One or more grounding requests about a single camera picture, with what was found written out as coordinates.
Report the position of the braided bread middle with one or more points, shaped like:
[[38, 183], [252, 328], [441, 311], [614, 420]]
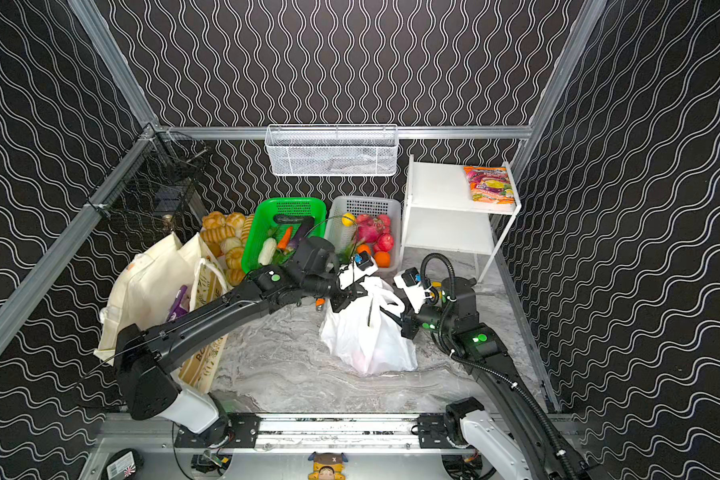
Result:
[[227, 235]]

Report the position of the purple Fox's candy bag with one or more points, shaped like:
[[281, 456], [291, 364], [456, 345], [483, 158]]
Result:
[[180, 305]]

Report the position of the green plastic basket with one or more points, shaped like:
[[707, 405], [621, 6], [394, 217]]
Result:
[[264, 225]]

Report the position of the black wire rack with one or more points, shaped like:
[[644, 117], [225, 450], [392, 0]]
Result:
[[158, 194]]

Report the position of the yellow lemon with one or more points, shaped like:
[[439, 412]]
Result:
[[348, 220]]

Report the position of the dark green cucumber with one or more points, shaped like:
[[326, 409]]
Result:
[[283, 219]]

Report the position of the white two-tier shelf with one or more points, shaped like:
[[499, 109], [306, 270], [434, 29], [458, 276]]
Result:
[[440, 215]]

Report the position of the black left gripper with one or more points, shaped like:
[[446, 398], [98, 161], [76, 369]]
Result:
[[346, 297]]

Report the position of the white daikon radish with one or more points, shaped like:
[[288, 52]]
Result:
[[268, 249]]

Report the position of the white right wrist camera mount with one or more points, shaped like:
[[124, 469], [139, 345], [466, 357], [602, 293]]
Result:
[[416, 287]]

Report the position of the orange candy bag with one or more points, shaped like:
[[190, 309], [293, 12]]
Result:
[[489, 185]]

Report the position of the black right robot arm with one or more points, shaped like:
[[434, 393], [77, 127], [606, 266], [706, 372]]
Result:
[[528, 445]]

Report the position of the yellow tape measure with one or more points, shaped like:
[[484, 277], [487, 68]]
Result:
[[436, 288]]

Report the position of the purple eggplant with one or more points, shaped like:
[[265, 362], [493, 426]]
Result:
[[304, 228]]

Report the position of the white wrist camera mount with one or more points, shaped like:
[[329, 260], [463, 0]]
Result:
[[416, 287], [361, 265]]

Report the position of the white plastic basket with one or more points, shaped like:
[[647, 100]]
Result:
[[343, 238]]

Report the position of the orange carrot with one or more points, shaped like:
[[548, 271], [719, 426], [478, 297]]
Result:
[[284, 240]]

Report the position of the white plastic grocery bag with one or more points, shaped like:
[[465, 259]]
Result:
[[365, 336]]

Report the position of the small toy figure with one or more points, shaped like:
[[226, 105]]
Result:
[[327, 466]]

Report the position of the pink dragon fruit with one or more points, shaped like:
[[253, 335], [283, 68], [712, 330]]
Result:
[[370, 228]]

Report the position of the white wire wall basket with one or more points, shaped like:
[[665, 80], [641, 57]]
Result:
[[332, 149]]

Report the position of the red apple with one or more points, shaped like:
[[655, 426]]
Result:
[[385, 243]]

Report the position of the cream floral tote bag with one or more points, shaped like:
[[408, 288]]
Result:
[[145, 290]]

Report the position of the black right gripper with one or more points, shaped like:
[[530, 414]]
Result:
[[411, 318]]

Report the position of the orange fruit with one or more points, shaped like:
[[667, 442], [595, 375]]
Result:
[[382, 259]]

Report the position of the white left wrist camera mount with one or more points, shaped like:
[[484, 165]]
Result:
[[361, 265]]

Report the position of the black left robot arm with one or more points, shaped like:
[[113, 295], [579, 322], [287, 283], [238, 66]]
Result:
[[146, 360]]

